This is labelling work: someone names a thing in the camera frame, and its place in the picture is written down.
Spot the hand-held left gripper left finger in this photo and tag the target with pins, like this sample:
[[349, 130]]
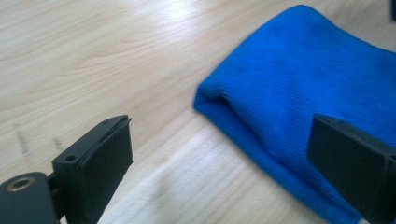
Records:
[[99, 168]]

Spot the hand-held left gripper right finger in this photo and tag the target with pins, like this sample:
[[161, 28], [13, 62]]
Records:
[[358, 168]]

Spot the blue cloth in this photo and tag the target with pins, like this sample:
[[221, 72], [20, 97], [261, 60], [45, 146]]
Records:
[[295, 77]]

